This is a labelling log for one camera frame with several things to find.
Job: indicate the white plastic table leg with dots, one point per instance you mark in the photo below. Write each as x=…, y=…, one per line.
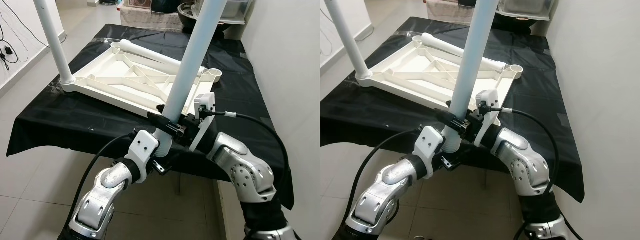
x=450, y=46
x=348, y=40
x=192, y=60
x=52, y=40
x=150, y=52
x=473, y=55

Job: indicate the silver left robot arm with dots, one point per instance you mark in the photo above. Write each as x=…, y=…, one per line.
x=380, y=205
x=95, y=210

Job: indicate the white upturned children table top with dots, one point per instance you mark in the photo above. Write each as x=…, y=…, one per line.
x=415, y=65
x=107, y=70

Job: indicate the narrow clear tape strip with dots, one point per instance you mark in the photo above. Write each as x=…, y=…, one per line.
x=407, y=33
x=106, y=40

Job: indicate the beige cloth covered bench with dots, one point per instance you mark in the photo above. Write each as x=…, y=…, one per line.
x=150, y=17
x=450, y=12

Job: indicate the black tablecloth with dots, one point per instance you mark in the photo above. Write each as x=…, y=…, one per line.
x=50, y=120
x=360, y=120

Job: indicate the black wok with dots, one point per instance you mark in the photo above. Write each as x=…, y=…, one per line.
x=505, y=25
x=187, y=12

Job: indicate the black bag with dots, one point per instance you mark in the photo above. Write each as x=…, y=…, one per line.
x=165, y=5

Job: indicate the black plug adapter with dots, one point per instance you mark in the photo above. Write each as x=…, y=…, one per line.
x=7, y=50

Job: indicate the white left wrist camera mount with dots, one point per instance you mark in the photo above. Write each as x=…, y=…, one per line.
x=430, y=142
x=145, y=147

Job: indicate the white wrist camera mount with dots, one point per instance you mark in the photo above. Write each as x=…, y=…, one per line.
x=145, y=147
x=430, y=142
x=487, y=99
x=205, y=102

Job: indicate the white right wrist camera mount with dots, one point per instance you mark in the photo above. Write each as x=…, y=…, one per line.
x=487, y=99
x=205, y=102

